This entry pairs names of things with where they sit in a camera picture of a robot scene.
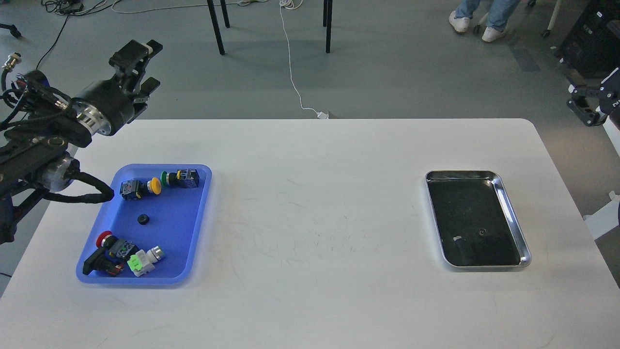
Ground green push button switch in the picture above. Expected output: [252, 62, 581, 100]
[160, 168, 200, 189]

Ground black floor cables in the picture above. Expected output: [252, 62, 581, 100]
[36, 0, 257, 68]

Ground black table leg left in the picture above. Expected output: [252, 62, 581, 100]
[206, 0, 230, 56]

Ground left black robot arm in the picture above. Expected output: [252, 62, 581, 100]
[0, 40, 163, 243]

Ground black table leg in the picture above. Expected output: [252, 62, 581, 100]
[206, 0, 230, 56]
[323, 0, 333, 54]

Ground black equipment case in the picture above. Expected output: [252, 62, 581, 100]
[555, 0, 620, 78]

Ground yellow push button switch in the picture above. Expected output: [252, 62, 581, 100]
[119, 177, 162, 200]

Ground black switch block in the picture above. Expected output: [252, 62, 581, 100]
[82, 247, 124, 277]

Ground red mushroom push button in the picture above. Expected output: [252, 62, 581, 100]
[95, 230, 139, 261]

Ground white green selector switch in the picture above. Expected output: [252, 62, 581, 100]
[127, 247, 165, 277]

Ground steel metal tray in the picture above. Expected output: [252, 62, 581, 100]
[425, 170, 532, 271]

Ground blue plastic tray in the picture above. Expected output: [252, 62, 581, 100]
[76, 164, 212, 286]

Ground black table leg right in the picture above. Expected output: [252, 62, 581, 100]
[323, 0, 333, 54]

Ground person in jeans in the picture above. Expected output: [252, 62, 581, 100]
[448, 0, 521, 43]

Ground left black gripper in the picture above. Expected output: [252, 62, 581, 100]
[72, 40, 163, 136]

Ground white floor cable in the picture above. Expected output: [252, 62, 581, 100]
[279, 0, 329, 119]

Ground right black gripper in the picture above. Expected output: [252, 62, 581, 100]
[567, 68, 620, 127]

